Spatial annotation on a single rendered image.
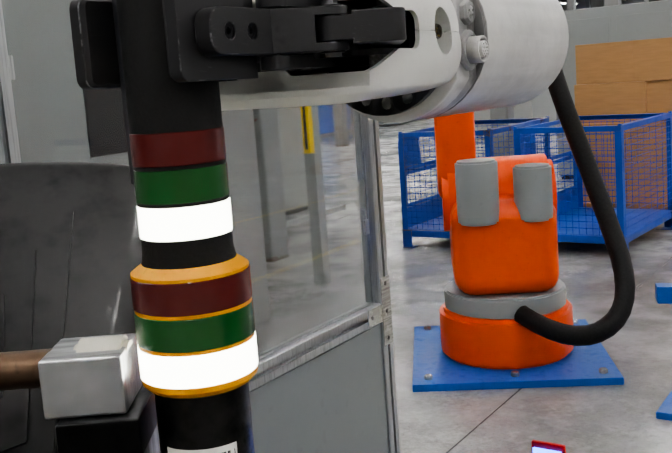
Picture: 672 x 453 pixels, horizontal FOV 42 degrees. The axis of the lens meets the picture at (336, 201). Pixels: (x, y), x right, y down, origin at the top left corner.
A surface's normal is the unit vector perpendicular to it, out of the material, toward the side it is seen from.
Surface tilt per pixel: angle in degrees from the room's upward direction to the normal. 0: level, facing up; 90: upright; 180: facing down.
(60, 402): 90
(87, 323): 38
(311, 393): 90
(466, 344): 90
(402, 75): 99
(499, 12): 77
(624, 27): 90
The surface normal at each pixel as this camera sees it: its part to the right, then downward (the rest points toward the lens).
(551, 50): 0.83, 0.22
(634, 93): -0.57, 0.15
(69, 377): 0.03, 0.14
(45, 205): 0.11, -0.72
